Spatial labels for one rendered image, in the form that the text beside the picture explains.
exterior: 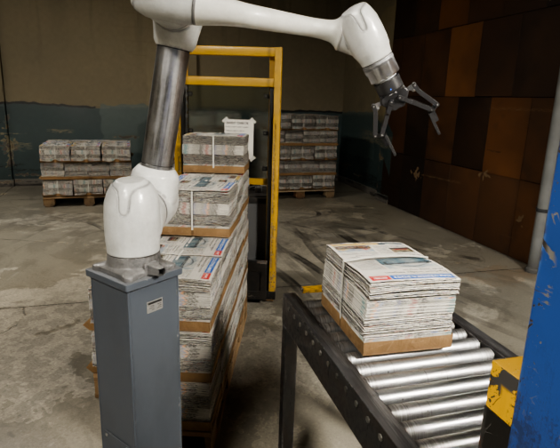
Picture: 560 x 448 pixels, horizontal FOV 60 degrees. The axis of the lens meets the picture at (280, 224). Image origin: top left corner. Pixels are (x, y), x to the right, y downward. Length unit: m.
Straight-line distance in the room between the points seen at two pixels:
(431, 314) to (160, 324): 0.81
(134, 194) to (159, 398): 0.66
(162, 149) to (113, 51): 7.31
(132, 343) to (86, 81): 7.59
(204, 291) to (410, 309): 0.83
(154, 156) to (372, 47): 0.73
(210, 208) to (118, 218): 1.04
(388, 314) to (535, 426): 1.00
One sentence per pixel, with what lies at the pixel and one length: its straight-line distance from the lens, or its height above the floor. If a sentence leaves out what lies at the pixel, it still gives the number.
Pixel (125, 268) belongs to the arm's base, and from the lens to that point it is 1.47.
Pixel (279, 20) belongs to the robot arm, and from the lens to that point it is 1.47.
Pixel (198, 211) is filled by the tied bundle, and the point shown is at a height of 0.97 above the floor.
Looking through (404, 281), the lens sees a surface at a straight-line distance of 1.42.
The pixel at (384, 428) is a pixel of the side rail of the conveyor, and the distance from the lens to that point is 1.22.
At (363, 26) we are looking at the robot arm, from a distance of 1.40.
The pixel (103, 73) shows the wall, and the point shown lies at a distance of 8.86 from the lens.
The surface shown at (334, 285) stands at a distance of 1.63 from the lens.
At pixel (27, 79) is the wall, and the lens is 9.00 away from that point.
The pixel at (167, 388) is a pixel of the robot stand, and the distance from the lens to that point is 1.68.
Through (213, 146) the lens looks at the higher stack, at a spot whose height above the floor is 1.23.
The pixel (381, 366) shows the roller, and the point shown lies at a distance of 1.45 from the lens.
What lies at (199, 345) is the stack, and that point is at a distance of 2.04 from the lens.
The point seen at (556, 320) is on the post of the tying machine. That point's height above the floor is 1.35.
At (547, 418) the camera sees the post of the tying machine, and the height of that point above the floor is 1.27.
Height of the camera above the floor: 1.51
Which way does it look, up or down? 14 degrees down
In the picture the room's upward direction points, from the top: 2 degrees clockwise
